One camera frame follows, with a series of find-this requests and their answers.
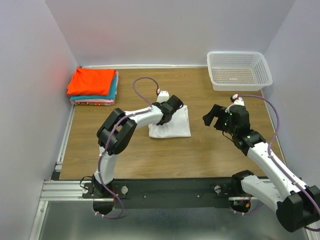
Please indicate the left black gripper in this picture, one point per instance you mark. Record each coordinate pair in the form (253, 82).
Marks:
(161, 103)

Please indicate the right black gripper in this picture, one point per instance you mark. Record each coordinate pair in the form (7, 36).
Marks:
(215, 111)

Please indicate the white t shirt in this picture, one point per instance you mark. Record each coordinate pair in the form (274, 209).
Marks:
(178, 127)

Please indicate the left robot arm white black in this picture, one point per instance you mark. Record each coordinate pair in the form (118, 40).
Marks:
(116, 132)

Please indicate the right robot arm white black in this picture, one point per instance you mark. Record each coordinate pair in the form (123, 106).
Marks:
(295, 204)

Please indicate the white plastic basket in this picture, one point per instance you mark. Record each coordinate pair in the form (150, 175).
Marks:
(238, 71)

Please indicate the teal folded t shirt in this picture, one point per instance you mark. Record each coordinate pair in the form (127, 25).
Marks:
(111, 93)

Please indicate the pink folded t shirt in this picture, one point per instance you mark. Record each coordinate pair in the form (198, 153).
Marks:
(95, 102)

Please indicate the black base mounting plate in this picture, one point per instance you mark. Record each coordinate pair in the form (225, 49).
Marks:
(167, 193)

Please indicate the white back edge strip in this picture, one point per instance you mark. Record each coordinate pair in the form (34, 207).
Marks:
(145, 66)

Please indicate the orange folded t shirt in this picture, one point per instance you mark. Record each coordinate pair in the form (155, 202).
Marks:
(86, 81)

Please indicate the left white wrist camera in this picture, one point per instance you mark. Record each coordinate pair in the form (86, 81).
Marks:
(162, 96)

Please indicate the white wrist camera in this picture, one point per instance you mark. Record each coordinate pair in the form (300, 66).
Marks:
(236, 100)
(162, 96)

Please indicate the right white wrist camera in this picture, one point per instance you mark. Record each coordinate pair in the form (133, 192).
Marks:
(236, 100)

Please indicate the aluminium frame rail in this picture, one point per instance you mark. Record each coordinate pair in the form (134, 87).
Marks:
(56, 190)

